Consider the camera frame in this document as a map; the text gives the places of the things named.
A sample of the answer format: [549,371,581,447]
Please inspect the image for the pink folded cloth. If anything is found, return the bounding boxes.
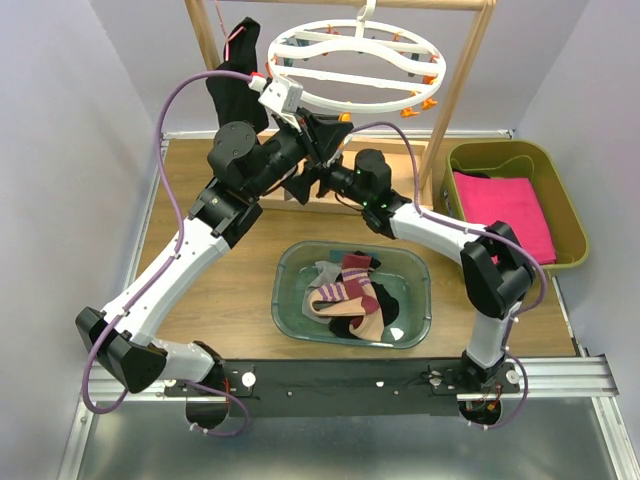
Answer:
[453,171,557,265]

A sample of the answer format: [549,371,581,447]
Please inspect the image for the olive green bin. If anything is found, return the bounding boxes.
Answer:
[439,140,589,275]

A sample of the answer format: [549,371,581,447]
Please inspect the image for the large black hanging cloth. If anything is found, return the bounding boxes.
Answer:
[205,17,269,134]

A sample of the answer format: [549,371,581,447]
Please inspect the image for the black mounting base plate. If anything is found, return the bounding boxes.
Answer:
[166,358,520,418]

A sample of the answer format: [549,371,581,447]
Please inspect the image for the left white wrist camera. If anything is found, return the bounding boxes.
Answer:
[258,76,303,130]

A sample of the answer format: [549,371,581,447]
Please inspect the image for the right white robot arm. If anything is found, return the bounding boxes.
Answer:
[284,149,534,392]

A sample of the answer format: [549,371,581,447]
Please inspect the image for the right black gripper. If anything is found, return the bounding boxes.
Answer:
[279,155,370,208]

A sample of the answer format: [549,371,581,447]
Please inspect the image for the aluminium rail frame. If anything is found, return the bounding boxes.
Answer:
[57,130,640,480]

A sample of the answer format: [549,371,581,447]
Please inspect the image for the white round clip hanger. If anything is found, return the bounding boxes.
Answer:
[267,1,447,114]

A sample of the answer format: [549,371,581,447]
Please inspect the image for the wooden rack frame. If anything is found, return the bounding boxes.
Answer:
[183,0,499,214]

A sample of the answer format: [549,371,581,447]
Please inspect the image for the clear plastic tub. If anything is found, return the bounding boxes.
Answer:
[271,241,431,349]

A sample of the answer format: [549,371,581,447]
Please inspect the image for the grey sock black stripes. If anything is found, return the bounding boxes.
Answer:
[301,261,341,325]

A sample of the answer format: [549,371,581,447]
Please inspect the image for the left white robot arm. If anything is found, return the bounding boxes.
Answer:
[75,108,353,395]

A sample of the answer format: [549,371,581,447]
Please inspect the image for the beige purple striped sock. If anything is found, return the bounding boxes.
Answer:
[308,280,380,317]

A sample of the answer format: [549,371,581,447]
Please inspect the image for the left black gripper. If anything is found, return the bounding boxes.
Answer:
[247,106,355,200]

